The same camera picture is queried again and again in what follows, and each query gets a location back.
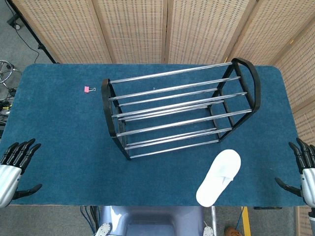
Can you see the lilac robot torso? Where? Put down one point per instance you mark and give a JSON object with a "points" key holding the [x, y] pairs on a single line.
{"points": [[152, 221]]}

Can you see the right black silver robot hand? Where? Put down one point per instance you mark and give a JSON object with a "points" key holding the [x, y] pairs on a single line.
{"points": [[308, 179]]}

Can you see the pink binder clip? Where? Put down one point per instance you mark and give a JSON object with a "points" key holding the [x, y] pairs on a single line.
{"points": [[86, 89]]}

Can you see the blue felt table cloth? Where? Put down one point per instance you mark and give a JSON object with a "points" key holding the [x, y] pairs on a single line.
{"points": [[61, 147]]}

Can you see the yellow floor tape strip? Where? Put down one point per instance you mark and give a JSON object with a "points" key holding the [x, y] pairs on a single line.
{"points": [[246, 221]]}

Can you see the black chrome shoe rack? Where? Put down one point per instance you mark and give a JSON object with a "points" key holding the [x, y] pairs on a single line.
{"points": [[107, 103]]}

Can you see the white table leg tube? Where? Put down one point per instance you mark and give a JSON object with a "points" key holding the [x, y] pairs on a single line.
{"points": [[213, 216]]}

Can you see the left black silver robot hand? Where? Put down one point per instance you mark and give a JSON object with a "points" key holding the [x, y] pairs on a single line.
{"points": [[9, 172]]}

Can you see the black stand pole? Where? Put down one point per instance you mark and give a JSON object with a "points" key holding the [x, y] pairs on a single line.
{"points": [[40, 46]]}

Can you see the chrome stool base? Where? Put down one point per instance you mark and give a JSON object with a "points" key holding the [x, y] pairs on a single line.
{"points": [[5, 64]]}

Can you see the white slipper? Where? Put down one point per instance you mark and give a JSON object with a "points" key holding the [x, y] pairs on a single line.
{"points": [[221, 172]]}

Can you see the woven bamboo screen panel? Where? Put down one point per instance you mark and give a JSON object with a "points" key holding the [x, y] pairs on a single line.
{"points": [[305, 73], [275, 27], [137, 29], [204, 29], [61, 29]]}

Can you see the white robot base pad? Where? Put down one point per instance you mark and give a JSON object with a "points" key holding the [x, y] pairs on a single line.
{"points": [[208, 231], [103, 229]]}

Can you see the black stand foot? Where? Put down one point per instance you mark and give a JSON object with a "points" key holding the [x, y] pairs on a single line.
{"points": [[13, 23]]}

